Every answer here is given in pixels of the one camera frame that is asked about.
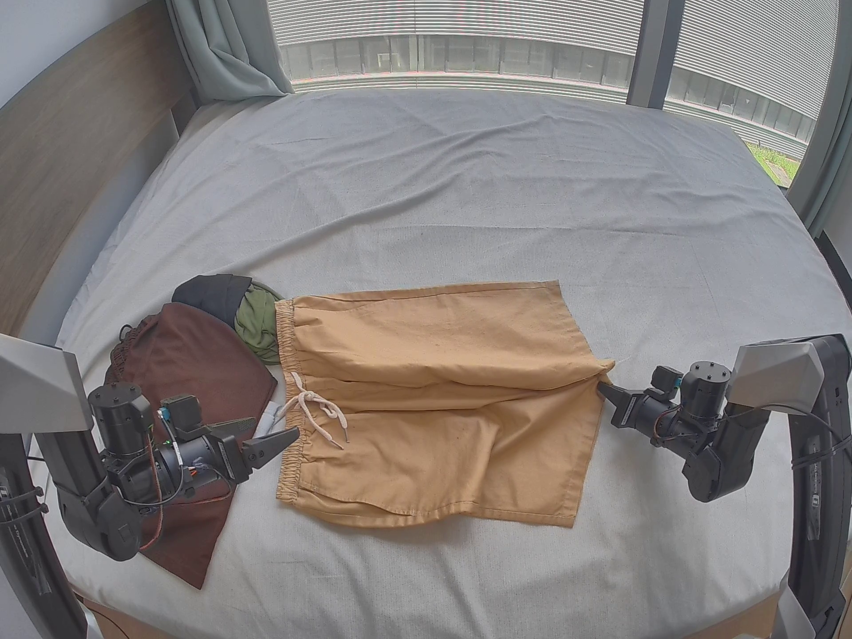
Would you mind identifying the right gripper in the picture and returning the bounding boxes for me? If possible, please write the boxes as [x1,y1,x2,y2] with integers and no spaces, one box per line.
[612,389,675,446]

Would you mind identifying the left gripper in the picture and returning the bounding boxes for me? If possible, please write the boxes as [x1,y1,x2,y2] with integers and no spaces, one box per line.
[156,417,300,494]

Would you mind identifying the tan shorts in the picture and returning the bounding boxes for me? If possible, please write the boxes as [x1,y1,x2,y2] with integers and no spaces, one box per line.
[274,279,616,529]

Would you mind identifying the bed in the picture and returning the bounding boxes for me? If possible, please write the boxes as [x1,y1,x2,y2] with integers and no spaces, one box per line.
[0,0,852,639]

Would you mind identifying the dark brown shorts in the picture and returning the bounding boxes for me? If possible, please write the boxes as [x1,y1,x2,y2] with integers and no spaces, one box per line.
[101,304,279,589]

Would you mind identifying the green garment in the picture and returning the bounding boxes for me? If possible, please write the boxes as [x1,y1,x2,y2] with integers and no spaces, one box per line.
[234,281,284,366]

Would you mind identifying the black garment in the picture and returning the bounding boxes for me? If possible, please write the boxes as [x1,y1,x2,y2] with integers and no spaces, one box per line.
[173,275,254,331]

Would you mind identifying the grey-green curtain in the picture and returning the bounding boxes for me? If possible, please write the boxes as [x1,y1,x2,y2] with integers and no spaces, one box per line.
[156,0,295,105]

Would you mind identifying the window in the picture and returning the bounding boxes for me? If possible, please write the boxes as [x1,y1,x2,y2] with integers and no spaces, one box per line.
[256,0,841,191]

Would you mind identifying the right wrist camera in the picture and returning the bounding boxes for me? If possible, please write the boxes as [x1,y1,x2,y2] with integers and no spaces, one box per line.
[651,365,684,403]

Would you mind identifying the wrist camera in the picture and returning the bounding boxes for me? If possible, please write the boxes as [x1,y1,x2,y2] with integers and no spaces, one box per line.
[158,393,204,443]
[651,365,684,403]

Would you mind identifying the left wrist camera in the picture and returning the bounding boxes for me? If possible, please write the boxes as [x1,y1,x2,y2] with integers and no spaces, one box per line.
[158,393,204,443]

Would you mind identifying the black cable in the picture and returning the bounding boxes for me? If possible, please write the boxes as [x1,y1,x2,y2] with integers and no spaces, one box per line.
[729,403,852,471]

